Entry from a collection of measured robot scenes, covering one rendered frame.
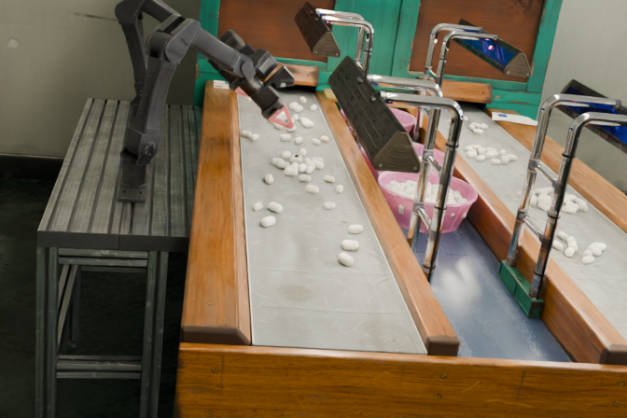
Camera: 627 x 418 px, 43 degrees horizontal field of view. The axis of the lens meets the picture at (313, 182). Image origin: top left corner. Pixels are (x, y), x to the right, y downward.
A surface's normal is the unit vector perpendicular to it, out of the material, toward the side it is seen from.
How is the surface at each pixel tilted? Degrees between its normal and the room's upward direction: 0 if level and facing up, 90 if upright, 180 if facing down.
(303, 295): 0
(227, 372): 90
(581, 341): 90
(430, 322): 0
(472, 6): 90
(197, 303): 0
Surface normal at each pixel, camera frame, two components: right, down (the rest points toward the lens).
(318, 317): 0.12, -0.94
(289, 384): 0.11, 0.34
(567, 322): -0.99, -0.08
